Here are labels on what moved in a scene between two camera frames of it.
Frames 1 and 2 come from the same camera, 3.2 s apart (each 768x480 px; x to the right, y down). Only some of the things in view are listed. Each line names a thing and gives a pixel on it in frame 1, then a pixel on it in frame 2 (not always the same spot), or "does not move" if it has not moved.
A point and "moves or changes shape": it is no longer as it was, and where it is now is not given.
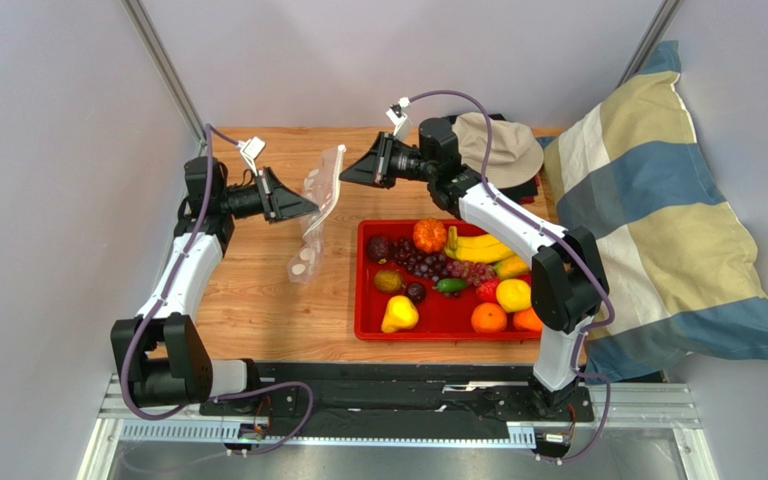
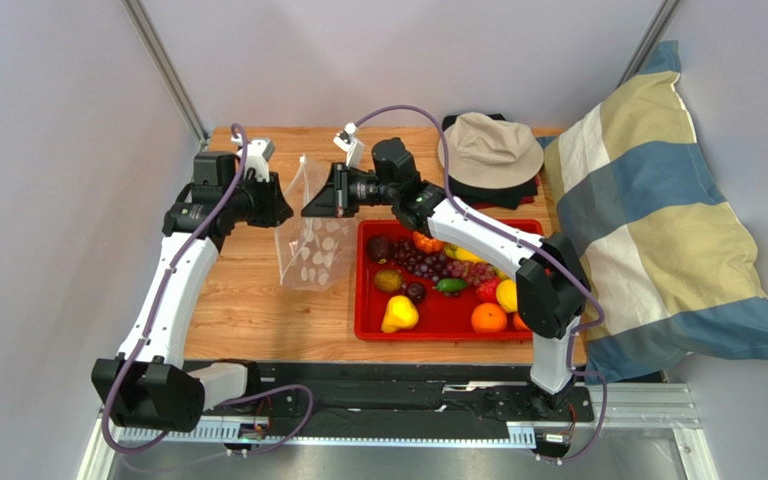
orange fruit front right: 527,320 does not move
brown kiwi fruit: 388,280 does not move
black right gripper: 385,159 to 337,191
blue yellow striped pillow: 632,169 does not move
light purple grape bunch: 475,273 does not move
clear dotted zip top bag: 321,185 moves or changes shape
